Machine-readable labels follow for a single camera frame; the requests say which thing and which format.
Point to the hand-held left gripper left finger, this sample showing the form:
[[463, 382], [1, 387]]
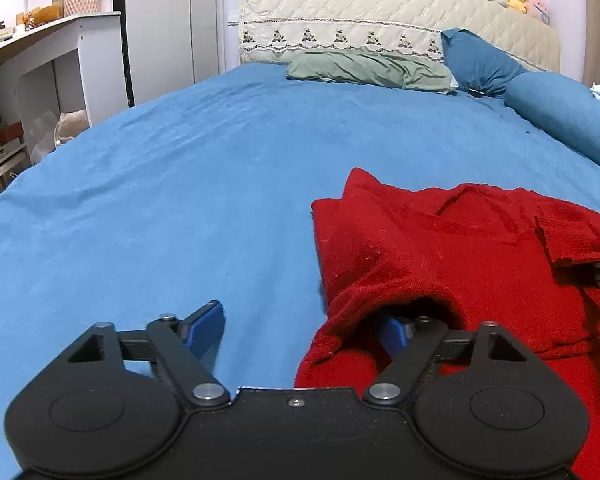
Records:
[[207, 329]]

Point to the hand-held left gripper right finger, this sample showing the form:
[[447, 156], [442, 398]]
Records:
[[393, 334]]

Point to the red knitted sweater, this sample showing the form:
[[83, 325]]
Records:
[[430, 250]]

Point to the blue bolster pillow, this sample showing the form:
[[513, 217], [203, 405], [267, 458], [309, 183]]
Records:
[[565, 110]]

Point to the blue bed sheet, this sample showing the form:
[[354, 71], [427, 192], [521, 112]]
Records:
[[180, 185]]

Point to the pale pink plush toy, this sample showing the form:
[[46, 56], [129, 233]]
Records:
[[537, 6]]

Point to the white plastic bag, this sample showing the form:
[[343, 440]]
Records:
[[65, 127]]

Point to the green pillow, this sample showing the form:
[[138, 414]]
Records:
[[370, 67]]

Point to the white shelf unit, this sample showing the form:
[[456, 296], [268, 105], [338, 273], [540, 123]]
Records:
[[97, 60]]

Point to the grey wardrobe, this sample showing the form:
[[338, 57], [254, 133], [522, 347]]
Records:
[[165, 40]]

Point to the black pole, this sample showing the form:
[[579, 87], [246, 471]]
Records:
[[122, 35]]

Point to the cream quilted headboard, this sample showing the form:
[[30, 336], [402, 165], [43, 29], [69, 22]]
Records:
[[355, 5]]

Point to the woven basket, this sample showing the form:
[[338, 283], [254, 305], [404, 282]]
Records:
[[82, 1]]

